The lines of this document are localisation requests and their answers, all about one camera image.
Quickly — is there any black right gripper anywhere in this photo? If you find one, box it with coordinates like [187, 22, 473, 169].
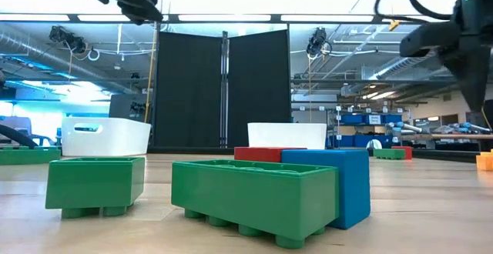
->
[400, 13, 493, 112]

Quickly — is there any green long block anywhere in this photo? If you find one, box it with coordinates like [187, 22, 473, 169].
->
[373, 148, 406, 161]
[170, 159, 340, 250]
[0, 146, 62, 166]

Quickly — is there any blue small block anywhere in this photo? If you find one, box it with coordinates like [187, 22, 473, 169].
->
[280, 148, 372, 231]

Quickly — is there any red small block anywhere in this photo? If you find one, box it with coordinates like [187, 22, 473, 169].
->
[391, 145, 413, 161]
[233, 146, 308, 163]

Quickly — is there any green small block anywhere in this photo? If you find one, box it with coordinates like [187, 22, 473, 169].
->
[45, 155, 146, 220]

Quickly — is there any wooden workbench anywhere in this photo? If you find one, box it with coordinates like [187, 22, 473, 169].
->
[400, 132, 493, 140]

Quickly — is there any white plastic bin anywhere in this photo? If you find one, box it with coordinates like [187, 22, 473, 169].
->
[246, 122, 327, 150]
[61, 116, 153, 158]

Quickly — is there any black folding partition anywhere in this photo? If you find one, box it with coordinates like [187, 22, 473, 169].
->
[153, 29, 292, 149]

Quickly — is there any black curved hose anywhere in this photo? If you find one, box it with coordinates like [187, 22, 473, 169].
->
[0, 124, 39, 147]

